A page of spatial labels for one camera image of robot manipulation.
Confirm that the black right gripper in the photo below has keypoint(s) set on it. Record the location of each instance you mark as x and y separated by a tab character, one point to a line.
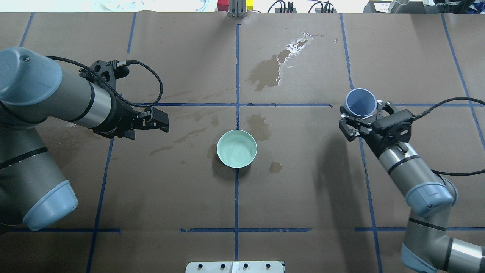
368	132

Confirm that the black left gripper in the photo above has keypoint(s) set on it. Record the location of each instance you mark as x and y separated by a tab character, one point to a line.
122	118

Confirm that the light blue plastic cup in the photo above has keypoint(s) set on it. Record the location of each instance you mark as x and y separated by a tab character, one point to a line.
360	102

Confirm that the mint green bowl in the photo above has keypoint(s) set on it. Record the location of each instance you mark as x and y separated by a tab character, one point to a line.
236	149

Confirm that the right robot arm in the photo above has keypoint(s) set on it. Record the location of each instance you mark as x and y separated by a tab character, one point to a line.
426	247

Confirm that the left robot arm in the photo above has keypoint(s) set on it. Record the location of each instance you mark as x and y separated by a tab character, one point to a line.
34	191

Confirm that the steel cylinder cup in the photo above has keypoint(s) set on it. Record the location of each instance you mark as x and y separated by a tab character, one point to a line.
398	6

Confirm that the black power strip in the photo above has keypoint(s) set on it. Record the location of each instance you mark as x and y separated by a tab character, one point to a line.
301	6

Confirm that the black camera mount on right wrist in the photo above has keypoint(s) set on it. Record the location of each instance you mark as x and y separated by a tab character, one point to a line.
395	127

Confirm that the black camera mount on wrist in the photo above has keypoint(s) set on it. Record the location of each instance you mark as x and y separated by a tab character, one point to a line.
109	71
395	127

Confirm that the black camera mount on left wrist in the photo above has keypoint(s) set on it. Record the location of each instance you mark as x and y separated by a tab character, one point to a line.
109	71

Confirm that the aluminium frame post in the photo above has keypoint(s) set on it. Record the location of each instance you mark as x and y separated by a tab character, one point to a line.
237	9

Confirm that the white camera mast with base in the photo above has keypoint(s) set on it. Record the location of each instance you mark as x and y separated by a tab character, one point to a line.
265	266

